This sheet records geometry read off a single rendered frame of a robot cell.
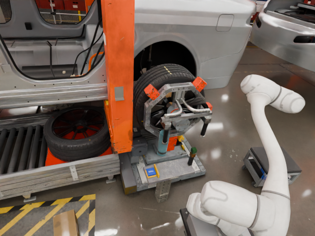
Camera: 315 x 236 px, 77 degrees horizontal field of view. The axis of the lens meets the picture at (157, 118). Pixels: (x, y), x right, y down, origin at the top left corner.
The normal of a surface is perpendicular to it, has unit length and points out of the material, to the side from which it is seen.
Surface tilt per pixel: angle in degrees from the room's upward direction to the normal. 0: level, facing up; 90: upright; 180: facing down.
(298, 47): 89
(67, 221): 0
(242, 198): 15
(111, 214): 0
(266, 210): 19
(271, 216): 31
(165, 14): 90
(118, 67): 90
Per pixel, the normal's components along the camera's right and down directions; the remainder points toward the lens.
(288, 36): -0.89, 0.14
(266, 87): 0.14, -0.25
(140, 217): 0.09, -0.78
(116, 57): 0.33, 0.61
